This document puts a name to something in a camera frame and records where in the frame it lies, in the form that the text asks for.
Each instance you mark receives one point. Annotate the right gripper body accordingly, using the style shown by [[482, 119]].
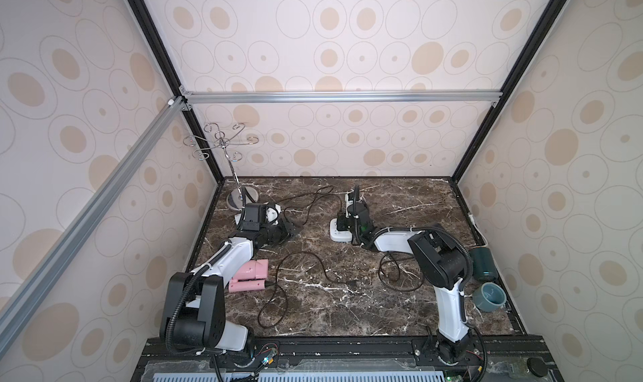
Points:
[[355, 219]]

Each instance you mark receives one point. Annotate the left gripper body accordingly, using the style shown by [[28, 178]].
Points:
[[276, 235]]

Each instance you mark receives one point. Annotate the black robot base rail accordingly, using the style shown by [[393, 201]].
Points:
[[384, 358]]

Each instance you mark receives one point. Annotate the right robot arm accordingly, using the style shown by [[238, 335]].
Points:
[[443, 261]]

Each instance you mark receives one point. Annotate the horizontal aluminium frame bar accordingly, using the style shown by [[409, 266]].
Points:
[[466, 95]]

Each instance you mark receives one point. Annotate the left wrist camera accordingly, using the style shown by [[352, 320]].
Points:
[[253, 217]]

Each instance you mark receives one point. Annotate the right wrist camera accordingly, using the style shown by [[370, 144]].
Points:
[[354, 203]]

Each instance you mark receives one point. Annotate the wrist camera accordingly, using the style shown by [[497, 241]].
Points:
[[354, 203], [253, 217]]

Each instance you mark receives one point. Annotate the black round knob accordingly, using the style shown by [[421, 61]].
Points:
[[536, 367]]

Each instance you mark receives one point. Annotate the chrome cup holder stand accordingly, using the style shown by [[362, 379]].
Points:
[[203, 147]]

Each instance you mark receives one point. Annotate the teal ceramic cup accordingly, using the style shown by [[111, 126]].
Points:
[[489, 297]]

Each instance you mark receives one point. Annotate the dark green hair dryer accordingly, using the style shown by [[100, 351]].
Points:
[[484, 268]]

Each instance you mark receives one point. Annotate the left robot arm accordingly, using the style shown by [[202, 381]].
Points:
[[194, 316]]

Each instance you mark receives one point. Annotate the white hair dryer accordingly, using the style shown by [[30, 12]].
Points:
[[273, 214]]

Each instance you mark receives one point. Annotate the left aluminium frame bar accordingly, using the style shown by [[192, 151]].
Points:
[[43, 278]]

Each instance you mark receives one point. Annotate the white power strip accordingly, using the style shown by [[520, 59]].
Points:
[[337, 235]]

